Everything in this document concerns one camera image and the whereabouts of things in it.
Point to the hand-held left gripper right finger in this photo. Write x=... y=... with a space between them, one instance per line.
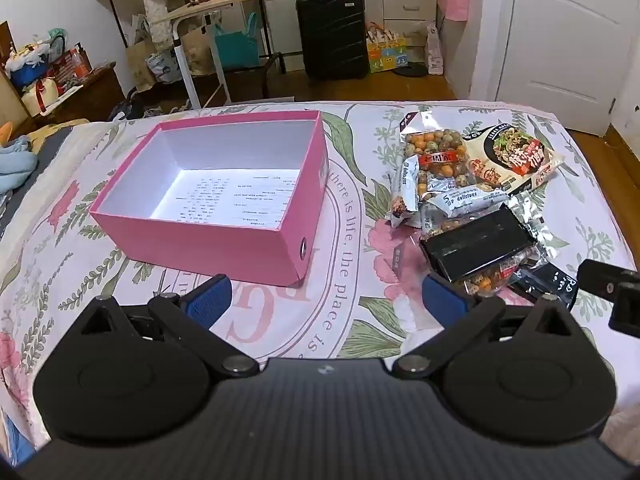
x=442 y=302

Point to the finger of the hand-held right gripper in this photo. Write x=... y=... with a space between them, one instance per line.
x=597 y=277

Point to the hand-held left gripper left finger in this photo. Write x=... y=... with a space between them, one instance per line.
x=211 y=302

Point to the black cracker packet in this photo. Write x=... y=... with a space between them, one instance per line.
x=547 y=280

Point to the pink cardboard box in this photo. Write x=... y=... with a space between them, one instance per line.
x=225 y=250

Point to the glossy black snack packet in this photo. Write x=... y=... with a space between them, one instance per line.
x=475 y=245

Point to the white snack bar with picture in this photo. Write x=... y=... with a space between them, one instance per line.
x=405 y=185

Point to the beige noodle packet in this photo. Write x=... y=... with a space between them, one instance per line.
x=515 y=155

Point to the floral bedsheet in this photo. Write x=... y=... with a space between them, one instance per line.
x=300 y=320

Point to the dark shoes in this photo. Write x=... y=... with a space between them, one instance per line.
x=125 y=110

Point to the yellow cloth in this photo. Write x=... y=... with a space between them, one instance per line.
x=55 y=132

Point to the black round floor mat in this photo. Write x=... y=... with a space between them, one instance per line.
x=410 y=71

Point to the wooden nightstand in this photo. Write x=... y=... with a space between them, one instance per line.
x=95 y=95

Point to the light blue cloth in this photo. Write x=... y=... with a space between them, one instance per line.
x=15 y=165

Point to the patterned plastic bag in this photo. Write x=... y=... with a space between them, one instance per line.
x=162 y=67

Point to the white door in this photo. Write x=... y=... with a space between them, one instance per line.
x=560 y=35

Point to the brown paper bag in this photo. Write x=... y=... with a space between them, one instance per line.
x=197 y=52
x=140 y=65

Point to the yellow gift bag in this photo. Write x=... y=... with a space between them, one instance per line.
x=385 y=57

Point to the white plastic bag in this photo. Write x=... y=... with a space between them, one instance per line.
x=434 y=50

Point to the teal bag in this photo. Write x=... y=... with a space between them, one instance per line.
x=235 y=50

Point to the cream bag with red ribbon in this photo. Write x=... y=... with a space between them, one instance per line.
x=42 y=97

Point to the red box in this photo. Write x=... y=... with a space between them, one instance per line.
x=70 y=67

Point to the black suitcase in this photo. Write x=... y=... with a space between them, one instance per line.
x=330 y=35

